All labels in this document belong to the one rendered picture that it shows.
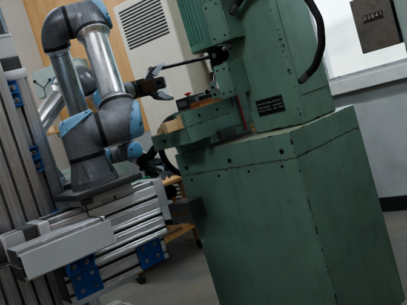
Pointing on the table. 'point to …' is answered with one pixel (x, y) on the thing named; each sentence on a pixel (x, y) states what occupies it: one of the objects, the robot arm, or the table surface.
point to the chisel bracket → (214, 91)
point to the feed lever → (216, 57)
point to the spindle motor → (195, 25)
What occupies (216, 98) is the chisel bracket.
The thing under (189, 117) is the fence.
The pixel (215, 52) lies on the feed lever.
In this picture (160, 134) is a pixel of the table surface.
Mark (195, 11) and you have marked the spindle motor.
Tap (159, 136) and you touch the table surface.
